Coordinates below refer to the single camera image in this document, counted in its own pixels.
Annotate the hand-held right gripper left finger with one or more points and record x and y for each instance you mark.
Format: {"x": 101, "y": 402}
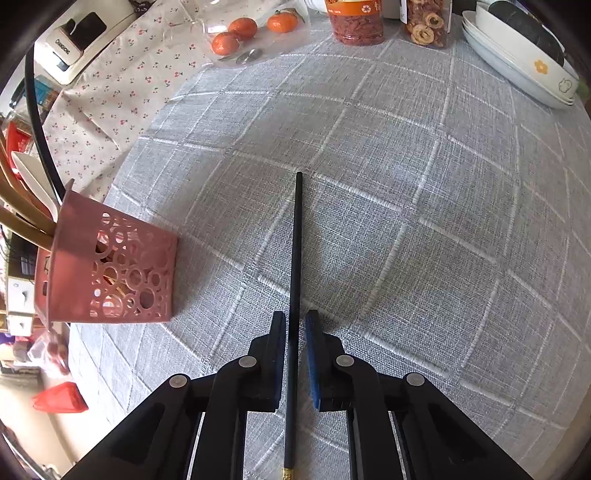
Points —
{"x": 280, "y": 369}

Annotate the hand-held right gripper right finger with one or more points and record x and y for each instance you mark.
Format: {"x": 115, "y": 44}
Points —
{"x": 314, "y": 369}

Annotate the black chopstick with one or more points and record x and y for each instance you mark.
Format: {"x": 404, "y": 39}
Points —
{"x": 294, "y": 277}
{"x": 37, "y": 120}

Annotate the pink perforated utensil basket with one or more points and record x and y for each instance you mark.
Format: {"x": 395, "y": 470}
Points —
{"x": 74, "y": 277}

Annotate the white plastic spoon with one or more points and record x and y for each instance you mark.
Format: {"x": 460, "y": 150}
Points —
{"x": 32, "y": 180}

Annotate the red plastic bag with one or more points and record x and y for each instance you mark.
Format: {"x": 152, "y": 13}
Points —
{"x": 60, "y": 399}

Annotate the clear bag of red fruit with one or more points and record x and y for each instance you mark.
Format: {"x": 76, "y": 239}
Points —
{"x": 51, "y": 353}

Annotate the white storage cabinet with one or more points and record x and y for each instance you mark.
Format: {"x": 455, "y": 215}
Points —
{"x": 16, "y": 304}

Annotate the floral tablecloth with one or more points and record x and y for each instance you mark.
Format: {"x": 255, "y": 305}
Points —
{"x": 115, "y": 106}

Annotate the goji berry jar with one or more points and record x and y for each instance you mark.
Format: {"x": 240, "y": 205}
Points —
{"x": 355, "y": 23}

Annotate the red label glass jar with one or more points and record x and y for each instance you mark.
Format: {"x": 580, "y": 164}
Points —
{"x": 18, "y": 138}

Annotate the white plate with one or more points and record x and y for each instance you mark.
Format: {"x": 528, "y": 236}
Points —
{"x": 489, "y": 50}
{"x": 508, "y": 76}

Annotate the blue label clear container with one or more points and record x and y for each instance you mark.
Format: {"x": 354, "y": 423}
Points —
{"x": 46, "y": 92}

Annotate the white flower print bowl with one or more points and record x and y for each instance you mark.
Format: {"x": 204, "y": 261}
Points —
{"x": 531, "y": 69}

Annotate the white air fryer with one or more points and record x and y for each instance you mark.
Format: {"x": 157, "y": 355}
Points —
{"x": 64, "y": 50}

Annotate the dark green squash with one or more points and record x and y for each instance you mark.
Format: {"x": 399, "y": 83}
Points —
{"x": 521, "y": 23}

